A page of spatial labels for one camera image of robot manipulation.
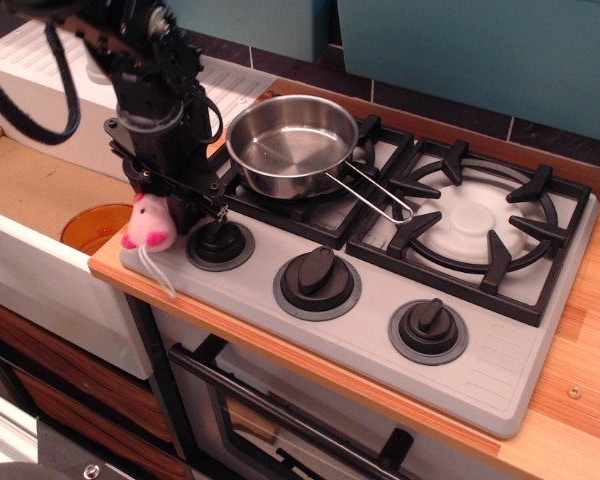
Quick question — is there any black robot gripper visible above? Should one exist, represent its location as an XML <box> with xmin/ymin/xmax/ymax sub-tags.
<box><xmin>104</xmin><ymin>89</ymin><xmax>227</xmax><ymax>235</ymax></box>

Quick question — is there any pink stuffed pig toy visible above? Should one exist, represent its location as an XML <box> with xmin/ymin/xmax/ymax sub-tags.
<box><xmin>121</xmin><ymin>193</ymin><xmax>177</xmax><ymax>299</ymax></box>

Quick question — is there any stainless steel pan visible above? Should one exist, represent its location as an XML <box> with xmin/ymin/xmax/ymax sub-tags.
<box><xmin>225</xmin><ymin>95</ymin><xmax>414</xmax><ymax>225</ymax></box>

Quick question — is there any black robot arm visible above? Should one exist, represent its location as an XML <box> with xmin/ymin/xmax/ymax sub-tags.
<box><xmin>0</xmin><ymin>1</ymin><xmax>228</xmax><ymax>237</ymax></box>

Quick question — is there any black left stove knob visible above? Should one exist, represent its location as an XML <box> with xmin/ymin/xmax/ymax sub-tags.
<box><xmin>186</xmin><ymin>221</ymin><xmax>255</xmax><ymax>272</ymax></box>

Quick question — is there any black stove knob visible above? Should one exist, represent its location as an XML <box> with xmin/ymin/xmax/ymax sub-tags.
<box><xmin>273</xmin><ymin>246</ymin><xmax>362</xmax><ymax>322</ymax></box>
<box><xmin>186</xmin><ymin>221</ymin><xmax>255</xmax><ymax>272</ymax></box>
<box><xmin>388</xmin><ymin>298</ymin><xmax>469</xmax><ymax>366</ymax></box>

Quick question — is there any black middle stove knob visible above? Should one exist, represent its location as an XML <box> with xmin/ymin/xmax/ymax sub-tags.
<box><xmin>273</xmin><ymin>246</ymin><xmax>362</xmax><ymax>322</ymax></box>

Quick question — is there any black right stove knob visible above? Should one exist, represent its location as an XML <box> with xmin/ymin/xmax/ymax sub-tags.
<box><xmin>388</xmin><ymin>298</ymin><xmax>469</xmax><ymax>366</ymax></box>

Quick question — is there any grey toy stove top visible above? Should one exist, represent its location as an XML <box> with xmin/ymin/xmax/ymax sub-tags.
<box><xmin>118</xmin><ymin>92</ymin><xmax>600</xmax><ymax>440</ymax></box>

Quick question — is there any white toy sink unit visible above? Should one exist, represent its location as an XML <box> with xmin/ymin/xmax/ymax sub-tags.
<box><xmin>0</xmin><ymin>21</ymin><xmax>277</xmax><ymax>380</ymax></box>

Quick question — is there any black left burner grate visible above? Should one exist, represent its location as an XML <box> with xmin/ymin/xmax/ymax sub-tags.
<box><xmin>210</xmin><ymin>115</ymin><xmax>415</xmax><ymax>249</ymax></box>

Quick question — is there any black burner grate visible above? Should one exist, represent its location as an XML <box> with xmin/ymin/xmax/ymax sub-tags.
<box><xmin>346</xmin><ymin>139</ymin><xmax>599</xmax><ymax>327</ymax></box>
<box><xmin>210</xmin><ymin>115</ymin><xmax>415</xmax><ymax>249</ymax></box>

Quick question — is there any wooden drawer cabinet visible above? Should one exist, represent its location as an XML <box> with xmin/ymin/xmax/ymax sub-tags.
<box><xmin>0</xmin><ymin>305</ymin><xmax>192</xmax><ymax>479</ymax></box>

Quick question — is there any toy oven door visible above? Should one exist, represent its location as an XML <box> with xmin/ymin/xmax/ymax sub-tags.
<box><xmin>166</xmin><ymin>334</ymin><xmax>468</xmax><ymax>479</ymax></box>

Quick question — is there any black right burner grate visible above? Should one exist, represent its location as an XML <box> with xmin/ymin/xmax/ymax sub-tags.
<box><xmin>346</xmin><ymin>139</ymin><xmax>599</xmax><ymax>327</ymax></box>

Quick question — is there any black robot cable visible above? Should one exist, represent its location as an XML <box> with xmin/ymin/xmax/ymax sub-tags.
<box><xmin>0</xmin><ymin>24</ymin><xmax>82</xmax><ymax>146</ymax></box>

